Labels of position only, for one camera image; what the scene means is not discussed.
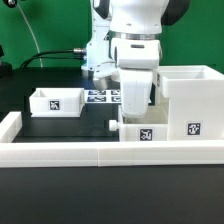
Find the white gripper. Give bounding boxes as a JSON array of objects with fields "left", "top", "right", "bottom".
[{"left": 119, "top": 69, "right": 153, "bottom": 118}]

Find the white front drawer tray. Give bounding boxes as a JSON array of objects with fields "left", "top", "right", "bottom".
[{"left": 109, "top": 106, "right": 168, "bottom": 142}]

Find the white drawer tray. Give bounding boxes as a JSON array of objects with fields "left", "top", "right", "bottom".
[
  {"left": 109, "top": 106, "right": 168, "bottom": 142},
  {"left": 29, "top": 88, "right": 85, "bottom": 117}
]

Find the white drawer cabinet box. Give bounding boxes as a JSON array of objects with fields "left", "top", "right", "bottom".
[{"left": 156, "top": 65, "right": 224, "bottom": 140}]

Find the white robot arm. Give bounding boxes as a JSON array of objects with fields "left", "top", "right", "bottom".
[{"left": 82, "top": 0, "right": 191, "bottom": 118}]

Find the white sheet with markers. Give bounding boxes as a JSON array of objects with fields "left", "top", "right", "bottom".
[{"left": 84, "top": 89, "right": 121, "bottom": 104}]

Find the black raised platform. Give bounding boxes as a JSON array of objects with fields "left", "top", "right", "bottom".
[{"left": 14, "top": 104, "right": 119, "bottom": 143}]

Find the black device at left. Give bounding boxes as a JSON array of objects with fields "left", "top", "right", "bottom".
[{"left": 0, "top": 45, "right": 13, "bottom": 78}]

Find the black cable with connector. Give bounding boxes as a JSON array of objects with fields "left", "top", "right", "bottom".
[{"left": 19, "top": 47, "right": 88, "bottom": 69}]

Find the thin white cable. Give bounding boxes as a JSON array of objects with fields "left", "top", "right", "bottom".
[{"left": 16, "top": 2, "right": 44, "bottom": 68}]

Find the white U-shaped boundary frame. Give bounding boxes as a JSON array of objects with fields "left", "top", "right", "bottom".
[{"left": 0, "top": 112, "right": 224, "bottom": 168}]

